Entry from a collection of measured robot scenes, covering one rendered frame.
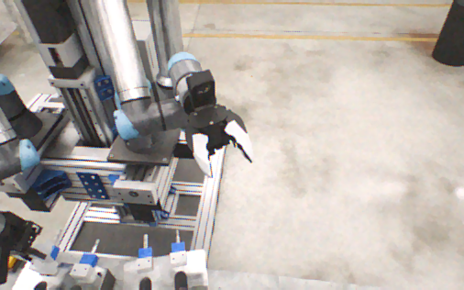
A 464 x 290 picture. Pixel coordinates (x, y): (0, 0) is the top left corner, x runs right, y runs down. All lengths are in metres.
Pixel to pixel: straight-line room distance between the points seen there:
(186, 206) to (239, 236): 0.40
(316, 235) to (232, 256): 0.56
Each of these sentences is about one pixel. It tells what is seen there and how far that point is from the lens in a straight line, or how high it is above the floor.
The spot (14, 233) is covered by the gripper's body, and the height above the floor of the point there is 1.09.
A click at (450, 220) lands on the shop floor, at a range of 2.58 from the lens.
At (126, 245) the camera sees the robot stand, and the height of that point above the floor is 0.21.
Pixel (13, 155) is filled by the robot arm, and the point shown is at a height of 1.27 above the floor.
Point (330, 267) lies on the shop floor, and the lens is 2.07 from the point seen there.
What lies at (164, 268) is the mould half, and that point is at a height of 0.86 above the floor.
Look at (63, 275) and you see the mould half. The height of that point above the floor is 0.89.
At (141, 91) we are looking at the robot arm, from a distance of 0.76.
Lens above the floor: 1.83
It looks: 46 degrees down
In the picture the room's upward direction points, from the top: straight up
